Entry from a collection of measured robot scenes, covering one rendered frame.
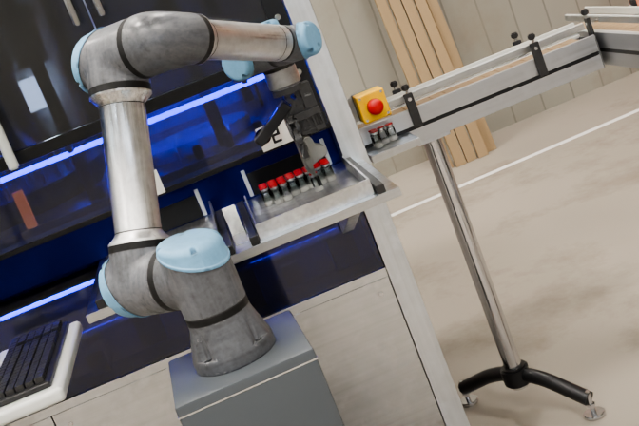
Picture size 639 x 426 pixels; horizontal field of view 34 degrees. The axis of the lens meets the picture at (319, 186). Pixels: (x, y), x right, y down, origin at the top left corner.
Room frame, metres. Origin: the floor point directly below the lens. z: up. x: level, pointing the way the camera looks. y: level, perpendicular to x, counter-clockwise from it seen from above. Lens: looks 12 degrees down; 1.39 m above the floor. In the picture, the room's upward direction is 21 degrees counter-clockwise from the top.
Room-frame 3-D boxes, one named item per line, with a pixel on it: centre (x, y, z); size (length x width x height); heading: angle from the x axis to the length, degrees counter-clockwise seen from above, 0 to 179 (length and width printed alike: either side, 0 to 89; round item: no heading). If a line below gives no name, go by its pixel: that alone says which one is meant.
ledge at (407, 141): (2.59, -0.20, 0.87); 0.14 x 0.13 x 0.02; 4
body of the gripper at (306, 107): (2.35, -0.02, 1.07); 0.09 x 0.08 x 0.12; 94
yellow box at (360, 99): (2.55, -0.19, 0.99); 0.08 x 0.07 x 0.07; 4
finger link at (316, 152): (2.33, -0.02, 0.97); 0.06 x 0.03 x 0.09; 94
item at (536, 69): (2.71, -0.47, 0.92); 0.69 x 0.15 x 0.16; 94
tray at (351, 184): (2.30, 0.04, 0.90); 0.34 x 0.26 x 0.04; 4
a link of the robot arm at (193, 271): (1.76, 0.25, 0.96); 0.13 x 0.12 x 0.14; 55
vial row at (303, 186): (2.41, 0.05, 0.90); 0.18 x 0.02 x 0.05; 94
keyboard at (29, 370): (2.12, 0.71, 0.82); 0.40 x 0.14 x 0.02; 4
